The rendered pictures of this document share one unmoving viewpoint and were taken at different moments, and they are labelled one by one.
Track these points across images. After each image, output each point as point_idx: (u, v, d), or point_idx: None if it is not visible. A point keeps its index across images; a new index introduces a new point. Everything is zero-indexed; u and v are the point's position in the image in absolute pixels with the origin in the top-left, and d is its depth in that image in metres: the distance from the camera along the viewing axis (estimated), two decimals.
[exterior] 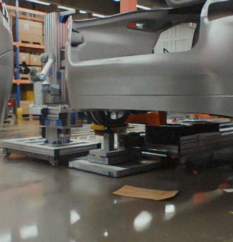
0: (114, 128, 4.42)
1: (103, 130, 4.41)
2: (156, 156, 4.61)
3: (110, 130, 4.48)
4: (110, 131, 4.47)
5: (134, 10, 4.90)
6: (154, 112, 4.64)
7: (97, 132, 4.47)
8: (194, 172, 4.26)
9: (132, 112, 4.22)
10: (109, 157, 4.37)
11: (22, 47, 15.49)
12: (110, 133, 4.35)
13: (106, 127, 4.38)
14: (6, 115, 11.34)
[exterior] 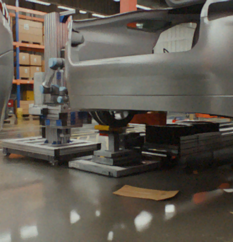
0: (119, 129, 4.37)
1: (107, 130, 4.35)
2: (156, 156, 4.61)
3: (114, 130, 4.42)
4: (114, 132, 4.41)
5: (134, 10, 4.90)
6: (154, 112, 4.64)
7: (102, 133, 4.41)
8: (194, 172, 4.26)
9: (132, 112, 4.22)
10: (114, 158, 4.32)
11: (22, 47, 15.49)
12: (114, 133, 4.29)
13: (111, 128, 4.33)
14: (6, 115, 11.34)
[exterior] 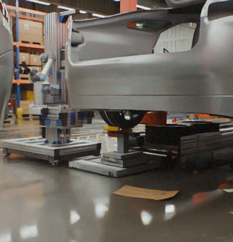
0: (129, 130, 4.26)
1: (117, 131, 4.24)
2: (156, 156, 4.61)
3: (124, 131, 4.31)
4: (124, 133, 4.30)
5: (134, 10, 4.90)
6: (154, 112, 4.64)
7: (111, 133, 4.31)
8: (194, 172, 4.26)
9: (132, 112, 4.22)
10: (124, 159, 4.21)
11: (22, 47, 15.49)
12: (124, 134, 4.18)
13: (121, 129, 4.22)
14: (6, 115, 11.34)
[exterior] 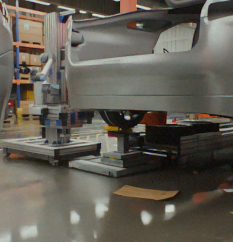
0: (129, 130, 4.26)
1: (117, 131, 4.24)
2: (156, 156, 4.61)
3: (124, 131, 4.31)
4: (124, 133, 4.30)
5: (134, 10, 4.90)
6: (154, 112, 4.64)
7: (111, 133, 4.31)
8: (194, 172, 4.26)
9: (132, 112, 4.22)
10: (124, 159, 4.21)
11: (22, 47, 15.49)
12: (124, 134, 4.18)
13: (121, 129, 4.22)
14: (6, 115, 11.34)
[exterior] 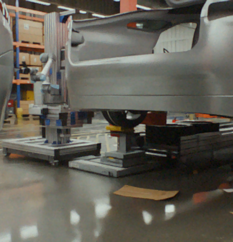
0: (131, 129, 4.30)
1: (119, 131, 4.28)
2: (156, 156, 4.61)
3: (126, 131, 4.35)
4: (126, 132, 4.34)
5: (134, 10, 4.90)
6: (154, 112, 4.64)
7: (113, 133, 4.35)
8: (194, 172, 4.26)
9: (132, 112, 4.22)
10: (123, 159, 4.21)
11: (22, 47, 15.49)
12: (127, 134, 4.22)
13: (123, 128, 4.26)
14: (6, 115, 11.34)
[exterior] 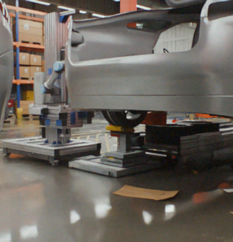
0: (131, 129, 4.30)
1: (119, 131, 4.28)
2: (156, 156, 4.61)
3: (126, 131, 4.35)
4: (126, 132, 4.34)
5: (134, 10, 4.90)
6: (154, 112, 4.64)
7: (113, 133, 4.35)
8: (194, 172, 4.26)
9: (132, 112, 4.22)
10: (123, 159, 4.21)
11: (22, 47, 15.49)
12: (127, 134, 4.22)
13: (123, 128, 4.26)
14: (6, 115, 11.34)
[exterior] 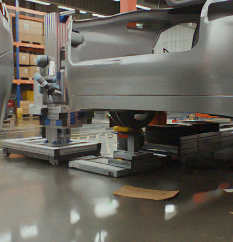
0: (140, 130, 4.21)
1: (127, 132, 4.20)
2: None
3: (134, 132, 4.27)
4: (134, 133, 4.26)
5: (134, 10, 4.90)
6: None
7: (121, 134, 4.26)
8: (194, 172, 4.26)
9: (132, 112, 4.22)
10: (132, 160, 4.12)
11: (22, 47, 15.49)
12: (135, 135, 4.13)
13: (131, 129, 4.17)
14: (6, 115, 11.34)
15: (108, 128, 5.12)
